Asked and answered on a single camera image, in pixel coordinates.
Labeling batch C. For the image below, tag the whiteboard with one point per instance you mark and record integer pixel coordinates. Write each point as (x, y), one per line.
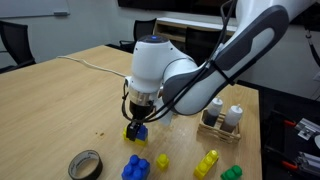
(31, 8)

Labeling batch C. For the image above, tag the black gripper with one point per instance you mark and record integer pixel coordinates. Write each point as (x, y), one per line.
(138, 112)

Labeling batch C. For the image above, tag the combined blue and yellow blocks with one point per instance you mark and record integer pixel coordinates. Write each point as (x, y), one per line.
(143, 137)

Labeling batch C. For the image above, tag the black tape roll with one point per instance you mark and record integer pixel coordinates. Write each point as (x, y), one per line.
(86, 165)

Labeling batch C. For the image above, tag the small yellow block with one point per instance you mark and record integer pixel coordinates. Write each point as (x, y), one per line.
(162, 162)

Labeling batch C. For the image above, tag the black chair behind table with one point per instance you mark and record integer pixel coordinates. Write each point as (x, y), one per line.
(140, 29)

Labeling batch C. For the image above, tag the wooden shelf cabinet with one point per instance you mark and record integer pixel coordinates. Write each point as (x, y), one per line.
(175, 29)

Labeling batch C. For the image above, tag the wooden crate tray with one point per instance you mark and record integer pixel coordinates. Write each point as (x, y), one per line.
(216, 132)

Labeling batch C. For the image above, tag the squeeze bottle brown sauce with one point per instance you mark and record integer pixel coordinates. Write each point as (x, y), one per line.
(232, 118)

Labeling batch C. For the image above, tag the green block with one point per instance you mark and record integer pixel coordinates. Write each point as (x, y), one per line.
(233, 173)

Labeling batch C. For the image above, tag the large blue block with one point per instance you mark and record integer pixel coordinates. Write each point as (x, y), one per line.
(136, 169)

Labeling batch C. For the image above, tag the squeeze bottle dark sauce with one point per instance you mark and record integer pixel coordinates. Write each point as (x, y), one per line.
(213, 111)

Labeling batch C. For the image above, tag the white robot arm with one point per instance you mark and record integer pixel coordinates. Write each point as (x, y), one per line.
(165, 80)

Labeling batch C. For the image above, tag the long yellow block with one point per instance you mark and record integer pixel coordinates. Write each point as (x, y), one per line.
(206, 164)

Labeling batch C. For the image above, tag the whiteboard eraser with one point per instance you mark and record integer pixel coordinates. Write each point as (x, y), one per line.
(61, 13)

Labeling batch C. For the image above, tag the black chair left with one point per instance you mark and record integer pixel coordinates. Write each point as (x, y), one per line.
(15, 40)

